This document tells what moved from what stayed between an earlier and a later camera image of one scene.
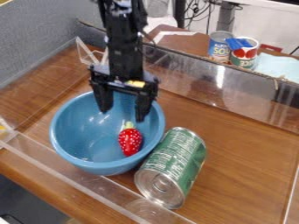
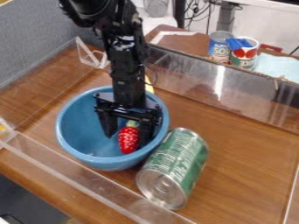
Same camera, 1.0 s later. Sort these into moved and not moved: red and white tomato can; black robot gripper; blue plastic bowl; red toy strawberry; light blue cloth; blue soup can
Moved: black robot gripper; blue plastic bowl
Not moved: red and white tomato can; red toy strawberry; light blue cloth; blue soup can
